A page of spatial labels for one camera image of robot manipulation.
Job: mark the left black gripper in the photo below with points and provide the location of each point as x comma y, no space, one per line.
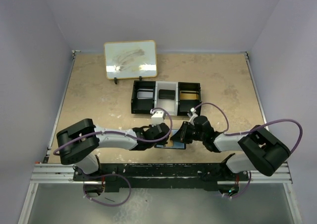
162,142

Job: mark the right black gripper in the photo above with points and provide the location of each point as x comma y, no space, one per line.
181,136

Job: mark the black leather card holder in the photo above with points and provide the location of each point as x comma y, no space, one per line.
168,144

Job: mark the black white card sorting tray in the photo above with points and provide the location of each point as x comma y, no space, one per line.
177,98

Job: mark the white board with yellow rim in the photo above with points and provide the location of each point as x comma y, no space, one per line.
130,59

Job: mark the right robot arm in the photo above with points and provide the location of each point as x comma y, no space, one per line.
259,150

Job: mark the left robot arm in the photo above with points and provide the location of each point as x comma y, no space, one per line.
77,142

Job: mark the gold cards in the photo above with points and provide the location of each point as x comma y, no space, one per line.
189,95

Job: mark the black VIP cards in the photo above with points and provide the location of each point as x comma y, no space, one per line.
165,94

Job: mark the silver VIP cards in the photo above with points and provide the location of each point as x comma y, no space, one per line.
143,94

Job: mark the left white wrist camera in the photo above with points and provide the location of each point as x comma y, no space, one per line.
157,117

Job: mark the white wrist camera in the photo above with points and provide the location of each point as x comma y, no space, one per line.
157,117
192,115

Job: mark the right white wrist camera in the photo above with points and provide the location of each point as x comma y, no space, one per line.
192,115

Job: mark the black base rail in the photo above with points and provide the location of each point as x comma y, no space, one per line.
206,176

